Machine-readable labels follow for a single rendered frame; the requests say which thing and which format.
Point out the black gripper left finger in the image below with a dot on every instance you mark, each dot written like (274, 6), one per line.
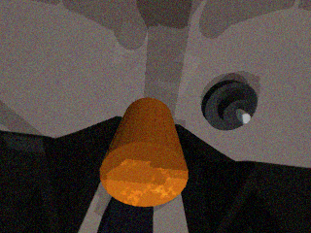
(66, 169)

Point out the orange knob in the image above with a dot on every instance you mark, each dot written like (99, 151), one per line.
(145, 166)

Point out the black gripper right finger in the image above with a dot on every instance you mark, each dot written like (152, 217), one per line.
(218, 186)

